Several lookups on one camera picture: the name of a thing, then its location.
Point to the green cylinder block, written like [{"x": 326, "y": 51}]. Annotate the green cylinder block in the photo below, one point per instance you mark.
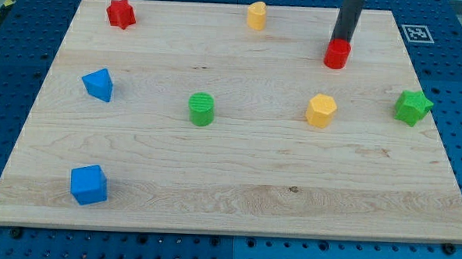
[{"x": 201, "y": 107}]

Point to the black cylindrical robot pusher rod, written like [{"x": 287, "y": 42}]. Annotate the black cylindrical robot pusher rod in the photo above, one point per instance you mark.
[{"x": 346, "y": 21}]

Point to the light wooden board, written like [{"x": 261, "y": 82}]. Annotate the light wooden board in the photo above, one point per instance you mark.
[{"x": 259, "y": 169}]

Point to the red cylinder block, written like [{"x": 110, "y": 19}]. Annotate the red cylinder block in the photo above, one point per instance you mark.
[{"x": 337, "y": 53}]

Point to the blue triangle block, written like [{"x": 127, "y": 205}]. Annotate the blue triangle block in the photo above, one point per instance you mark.
[{"x": 99, "y": 84}]

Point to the yellow heart block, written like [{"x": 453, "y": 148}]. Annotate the yellow heart block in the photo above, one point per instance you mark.
[{"x": 256, "y": 15}]

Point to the blue cube block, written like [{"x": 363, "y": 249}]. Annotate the blue cube block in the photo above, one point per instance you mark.
[{"x": 88, "y": 185}]

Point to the red star block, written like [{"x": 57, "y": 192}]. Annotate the red star block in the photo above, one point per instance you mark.
[{"x": 121, "y": 14}]

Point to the green star block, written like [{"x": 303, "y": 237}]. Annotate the green star block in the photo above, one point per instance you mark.
[{"x": 412, "y": 106}]

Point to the yellow hexagon block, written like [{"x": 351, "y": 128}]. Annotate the yellow hexagon block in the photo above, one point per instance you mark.
[{"x": 321, "y": 110}]

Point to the white fiducial marker tag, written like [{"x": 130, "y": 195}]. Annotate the white fiducial marker tag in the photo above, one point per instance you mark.
[{"x": 416, "y": 33}]

